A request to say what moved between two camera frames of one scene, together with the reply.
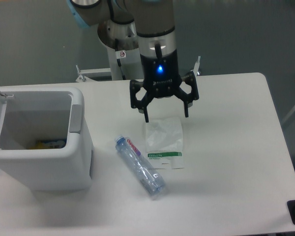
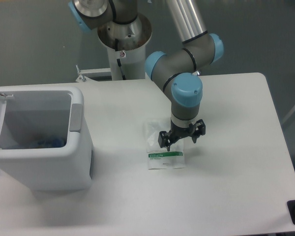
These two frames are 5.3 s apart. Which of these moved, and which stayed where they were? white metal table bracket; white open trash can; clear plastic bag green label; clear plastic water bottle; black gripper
Moved: black gripper; clear plastic water bottle
Stayed: clear plastic bag green label; white open trash can; white metal table bracket
